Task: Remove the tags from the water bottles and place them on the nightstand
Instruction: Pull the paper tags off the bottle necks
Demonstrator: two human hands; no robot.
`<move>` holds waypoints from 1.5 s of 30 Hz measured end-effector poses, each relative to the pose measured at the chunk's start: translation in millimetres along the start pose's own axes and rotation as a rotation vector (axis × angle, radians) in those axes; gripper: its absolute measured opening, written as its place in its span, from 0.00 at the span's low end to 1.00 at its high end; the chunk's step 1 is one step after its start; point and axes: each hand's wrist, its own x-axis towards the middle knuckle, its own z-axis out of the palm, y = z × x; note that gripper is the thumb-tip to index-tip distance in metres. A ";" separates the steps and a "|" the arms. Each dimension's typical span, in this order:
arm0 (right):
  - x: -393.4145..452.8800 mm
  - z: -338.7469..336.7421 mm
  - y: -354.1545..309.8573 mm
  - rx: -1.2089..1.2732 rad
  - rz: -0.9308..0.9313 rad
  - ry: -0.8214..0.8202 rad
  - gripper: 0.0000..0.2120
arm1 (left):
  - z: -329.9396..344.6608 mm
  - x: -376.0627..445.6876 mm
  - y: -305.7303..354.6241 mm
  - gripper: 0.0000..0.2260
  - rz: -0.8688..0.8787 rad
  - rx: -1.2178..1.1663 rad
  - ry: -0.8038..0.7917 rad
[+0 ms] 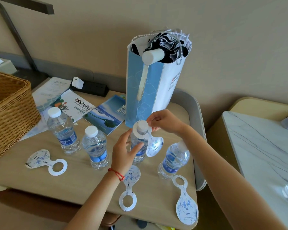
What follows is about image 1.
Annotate person's left hand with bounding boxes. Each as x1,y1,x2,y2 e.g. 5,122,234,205
110,128,145,177

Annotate person's right hand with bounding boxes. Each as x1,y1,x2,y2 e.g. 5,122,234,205
146,109,190,137

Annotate clear plastic water bottle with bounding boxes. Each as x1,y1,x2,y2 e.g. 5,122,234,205
157,141,190,180
47,107,82,155
130,120,150,165
82,125,110,170

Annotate woven wicker basket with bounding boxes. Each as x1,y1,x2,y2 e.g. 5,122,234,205
0,69,42,165

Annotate person's right forearm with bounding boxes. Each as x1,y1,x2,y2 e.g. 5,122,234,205
181,124,288,230

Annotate person's left forearm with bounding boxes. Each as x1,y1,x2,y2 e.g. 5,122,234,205
65,171,124,230

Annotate grey padded table surround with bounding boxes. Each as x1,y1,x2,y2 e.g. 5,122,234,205
0,52,208,191

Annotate blue paper gift bag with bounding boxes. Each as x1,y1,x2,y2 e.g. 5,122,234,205
124,32,192,128

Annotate light wooden table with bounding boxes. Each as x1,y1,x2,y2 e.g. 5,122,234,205
0,78,198,230

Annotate blue landscape booklet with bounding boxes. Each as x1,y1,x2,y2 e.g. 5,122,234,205
83,94,126,136

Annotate black white folded umbrella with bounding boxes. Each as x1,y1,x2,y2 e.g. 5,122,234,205
132,30,192,102

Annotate illustrated map leaflet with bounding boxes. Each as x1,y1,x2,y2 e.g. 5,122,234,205
19,89,96,142

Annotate black power strip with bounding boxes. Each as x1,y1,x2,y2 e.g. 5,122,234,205
69,80,110,97

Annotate white plug charger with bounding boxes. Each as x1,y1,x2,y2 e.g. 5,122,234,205
71,77,84,90

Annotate white card blue border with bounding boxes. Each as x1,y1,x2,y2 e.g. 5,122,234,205
31,77,72,112

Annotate beige tissue box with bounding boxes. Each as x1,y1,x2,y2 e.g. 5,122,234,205
0,56,18,74

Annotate dark metal desk lamp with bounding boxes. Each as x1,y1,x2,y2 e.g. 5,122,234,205
0,0,55,88

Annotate red string bracelet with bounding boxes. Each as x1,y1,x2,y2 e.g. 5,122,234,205
108,168,125,182

